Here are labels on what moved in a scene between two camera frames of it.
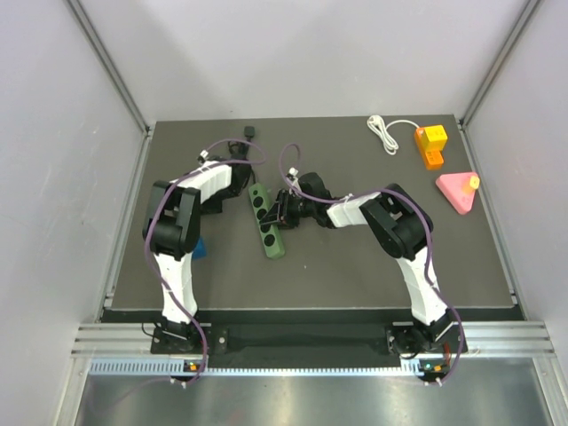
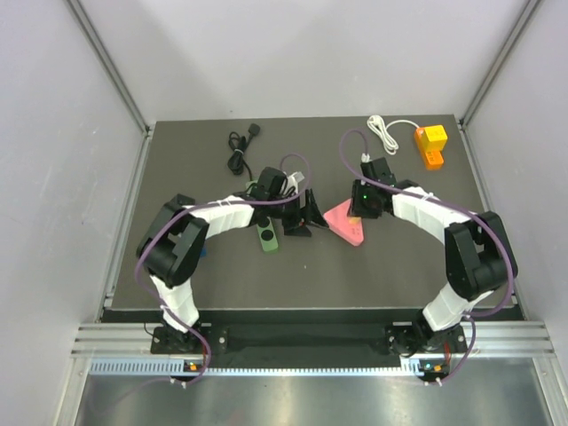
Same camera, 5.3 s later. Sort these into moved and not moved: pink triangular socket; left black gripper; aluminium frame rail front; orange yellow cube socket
Moved: pink triangular socket; left black gripper
Not moved: aluminium frame rail front; orange yellow cube socket
